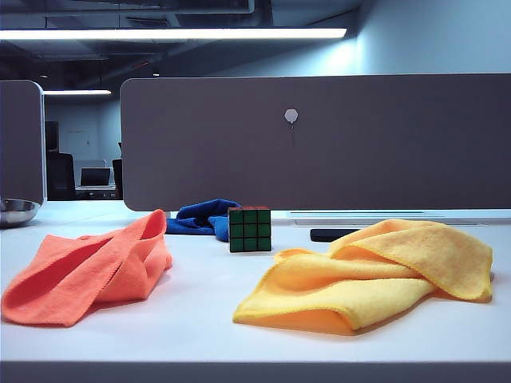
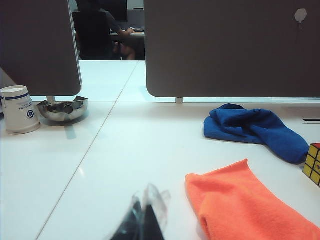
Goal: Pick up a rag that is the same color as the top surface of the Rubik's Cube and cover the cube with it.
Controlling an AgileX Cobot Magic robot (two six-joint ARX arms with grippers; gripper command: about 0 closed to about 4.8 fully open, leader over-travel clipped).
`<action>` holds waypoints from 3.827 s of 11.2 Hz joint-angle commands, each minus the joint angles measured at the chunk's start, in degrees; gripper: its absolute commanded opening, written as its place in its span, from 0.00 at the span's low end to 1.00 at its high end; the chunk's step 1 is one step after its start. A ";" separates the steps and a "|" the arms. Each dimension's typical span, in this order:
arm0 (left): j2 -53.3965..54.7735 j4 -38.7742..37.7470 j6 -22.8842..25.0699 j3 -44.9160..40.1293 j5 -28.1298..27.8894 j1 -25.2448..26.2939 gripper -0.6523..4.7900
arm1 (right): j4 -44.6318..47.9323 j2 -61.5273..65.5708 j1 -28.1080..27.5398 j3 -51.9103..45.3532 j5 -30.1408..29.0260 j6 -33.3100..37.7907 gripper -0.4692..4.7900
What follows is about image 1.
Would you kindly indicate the orange microfiber rag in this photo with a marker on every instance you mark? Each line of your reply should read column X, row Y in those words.
column 80, row 275

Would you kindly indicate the Rubik's cube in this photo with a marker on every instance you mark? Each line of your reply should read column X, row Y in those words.
column 249, row 231

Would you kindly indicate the blue microfiber rag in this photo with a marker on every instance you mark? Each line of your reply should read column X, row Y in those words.
column 195, row 217

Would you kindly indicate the yellow microfiber rag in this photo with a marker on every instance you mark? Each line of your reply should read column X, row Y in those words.
column 359, row 287

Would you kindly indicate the black smartphone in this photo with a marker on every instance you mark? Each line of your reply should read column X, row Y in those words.
column 323, row 235

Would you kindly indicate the wide grey desk partition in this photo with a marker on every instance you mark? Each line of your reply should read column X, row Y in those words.
column 359, row 159

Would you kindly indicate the background computer monitor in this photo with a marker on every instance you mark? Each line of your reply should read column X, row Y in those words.
column 96, row 177

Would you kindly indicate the long ceiling light strip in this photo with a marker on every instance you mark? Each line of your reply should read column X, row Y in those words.
column 159, row 34

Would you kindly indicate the black office chair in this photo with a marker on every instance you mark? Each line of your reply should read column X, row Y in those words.
column 60, row 175

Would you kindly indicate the short ceiling light strip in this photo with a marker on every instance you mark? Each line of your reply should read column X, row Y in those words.
column 76, row 92

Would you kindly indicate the stainless steel bowl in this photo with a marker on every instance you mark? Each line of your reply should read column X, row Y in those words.
column 16, row 213

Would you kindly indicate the narrow grey desk partition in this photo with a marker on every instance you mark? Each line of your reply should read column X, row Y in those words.
column 20, row 139

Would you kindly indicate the white adhesive wall hook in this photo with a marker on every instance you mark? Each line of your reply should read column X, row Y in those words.
column 291, row 115

